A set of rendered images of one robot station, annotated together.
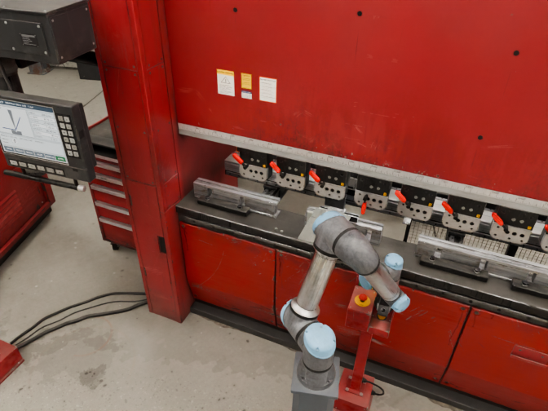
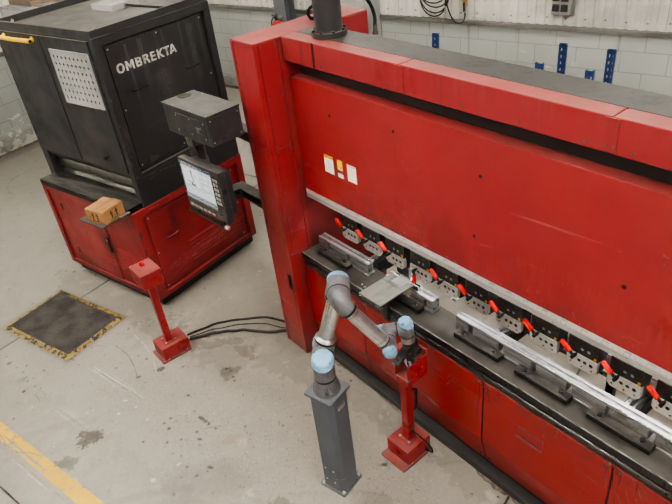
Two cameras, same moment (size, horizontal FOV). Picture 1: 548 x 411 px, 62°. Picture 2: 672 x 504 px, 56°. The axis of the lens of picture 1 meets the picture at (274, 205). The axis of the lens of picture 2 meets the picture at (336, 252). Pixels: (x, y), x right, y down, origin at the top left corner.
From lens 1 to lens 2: 199 cm
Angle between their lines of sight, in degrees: 27
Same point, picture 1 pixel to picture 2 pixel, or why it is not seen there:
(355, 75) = (397, 173)
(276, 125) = (359, 202)
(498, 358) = (511, 437)
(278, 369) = (362, 408)
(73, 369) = (219, 363)
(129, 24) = (262, 120)
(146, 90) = (273, 164)
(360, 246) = (338, 296)
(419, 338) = (458, 404)
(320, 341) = (319, 360)
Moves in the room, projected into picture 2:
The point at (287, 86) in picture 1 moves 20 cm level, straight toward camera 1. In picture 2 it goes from (362, 174) to (344, 190)
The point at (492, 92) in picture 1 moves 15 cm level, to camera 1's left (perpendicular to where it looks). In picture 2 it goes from (474, 202) to (443, 197)
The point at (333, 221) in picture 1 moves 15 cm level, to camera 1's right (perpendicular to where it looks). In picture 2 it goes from (333, 277) to (360, 284)
